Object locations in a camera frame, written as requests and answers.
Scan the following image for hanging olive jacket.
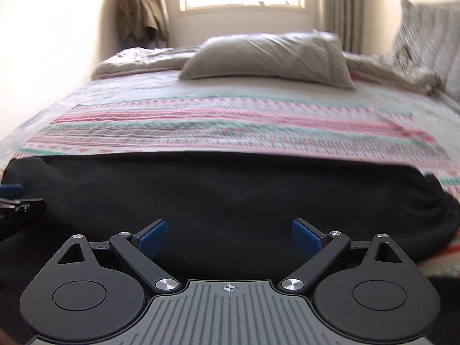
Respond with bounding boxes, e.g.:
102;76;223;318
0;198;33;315
116;0;169;46

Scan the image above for black pants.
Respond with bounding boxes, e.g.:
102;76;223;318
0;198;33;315
0;151;460;295

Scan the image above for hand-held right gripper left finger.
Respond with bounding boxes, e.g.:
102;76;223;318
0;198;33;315
55;218;180;292

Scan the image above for grey quilted cushion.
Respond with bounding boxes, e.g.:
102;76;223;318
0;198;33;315
391;0;460;106

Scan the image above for grey pillow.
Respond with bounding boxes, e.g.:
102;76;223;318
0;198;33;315
179;29;357;91

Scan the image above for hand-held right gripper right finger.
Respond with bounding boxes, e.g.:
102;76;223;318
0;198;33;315
278;218;407;292

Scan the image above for patterned red green blanket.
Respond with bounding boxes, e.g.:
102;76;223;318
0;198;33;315
17;95;460;278

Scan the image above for bed with grey sheet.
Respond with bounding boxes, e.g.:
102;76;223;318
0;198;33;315
0;47;460;202

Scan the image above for crumpled beige comforter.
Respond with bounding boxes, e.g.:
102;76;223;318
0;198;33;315
91;45;445;95

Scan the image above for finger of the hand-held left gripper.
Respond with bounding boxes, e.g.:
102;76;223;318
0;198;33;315
0;183;24;197
0;198;47;225

